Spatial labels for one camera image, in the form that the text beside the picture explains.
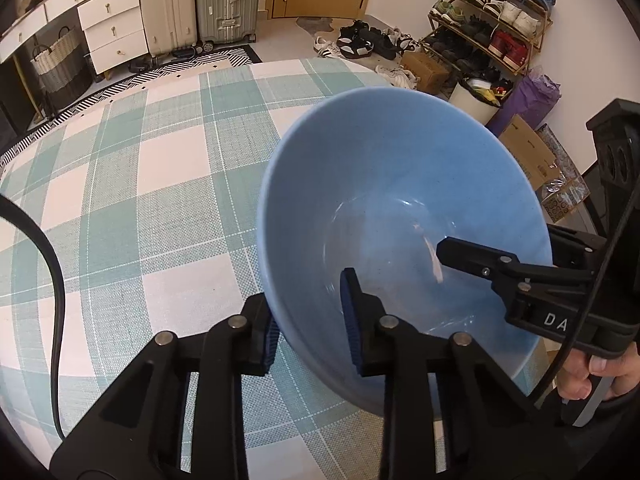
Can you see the white suitcase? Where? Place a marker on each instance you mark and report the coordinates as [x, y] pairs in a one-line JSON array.
[[167, 5]]

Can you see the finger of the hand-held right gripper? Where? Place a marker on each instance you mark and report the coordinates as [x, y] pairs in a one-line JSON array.
[[575, 247], [475, 260]]

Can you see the white waste bin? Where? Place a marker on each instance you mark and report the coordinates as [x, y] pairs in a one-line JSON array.
[[470, 102]]

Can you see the small brown cardboard box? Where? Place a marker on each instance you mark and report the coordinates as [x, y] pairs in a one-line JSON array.
[[425, 72]]

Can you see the rows of racked shoes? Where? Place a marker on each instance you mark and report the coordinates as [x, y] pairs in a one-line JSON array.
[[500, 15]]

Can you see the brown doormat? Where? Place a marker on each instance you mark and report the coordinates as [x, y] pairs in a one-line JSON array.
[[315, 24]]

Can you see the blue bowl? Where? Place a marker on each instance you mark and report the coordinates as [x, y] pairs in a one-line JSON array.
[[375, 185]]

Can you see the large brown cardboard box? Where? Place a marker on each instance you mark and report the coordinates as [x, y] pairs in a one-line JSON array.
[[530, 155]]

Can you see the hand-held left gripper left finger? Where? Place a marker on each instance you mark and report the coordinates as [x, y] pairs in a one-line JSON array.
[[274, 345]]

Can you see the purple bag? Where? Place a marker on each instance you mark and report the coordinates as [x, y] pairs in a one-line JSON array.
[[530, 100]]

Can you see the patterned clear bag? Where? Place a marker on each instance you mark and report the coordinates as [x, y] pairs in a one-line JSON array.
[[565, 180]]

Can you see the white vanity desk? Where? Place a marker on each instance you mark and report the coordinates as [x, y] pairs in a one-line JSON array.
[[30, 30]]

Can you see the silver suitcase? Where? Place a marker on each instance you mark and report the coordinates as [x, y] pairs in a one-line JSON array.
[[227, 0]]

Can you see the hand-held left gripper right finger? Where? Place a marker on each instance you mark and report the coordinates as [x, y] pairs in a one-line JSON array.
[[349, 320]]

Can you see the person's right hand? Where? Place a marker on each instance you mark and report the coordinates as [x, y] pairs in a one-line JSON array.
[[575, 375]]

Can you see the scattered loose shoes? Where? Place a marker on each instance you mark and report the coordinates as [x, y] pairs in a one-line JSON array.
[[360, 45]]

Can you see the white drawer unit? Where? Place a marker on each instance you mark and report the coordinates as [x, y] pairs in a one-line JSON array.
[[115, 25]]

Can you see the teal checked tablecloth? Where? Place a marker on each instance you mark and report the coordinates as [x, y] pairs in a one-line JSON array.
[[150, 185]]

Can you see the woven laundry basket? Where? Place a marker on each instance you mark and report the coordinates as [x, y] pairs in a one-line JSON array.
[[60, 70]]

